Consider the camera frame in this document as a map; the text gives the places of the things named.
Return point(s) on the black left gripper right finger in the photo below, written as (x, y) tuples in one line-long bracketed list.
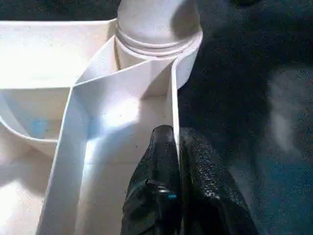
[(210, 196)]

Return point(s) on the black work mat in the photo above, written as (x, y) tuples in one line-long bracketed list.
[(259, 122)]

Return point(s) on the white plastic table leg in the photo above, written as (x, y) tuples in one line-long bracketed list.
[(156, 19)]

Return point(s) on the white plastic table top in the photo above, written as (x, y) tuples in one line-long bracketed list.
[(98, 107)]

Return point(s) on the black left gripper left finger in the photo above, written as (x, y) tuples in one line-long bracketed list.
[(155, 191)]

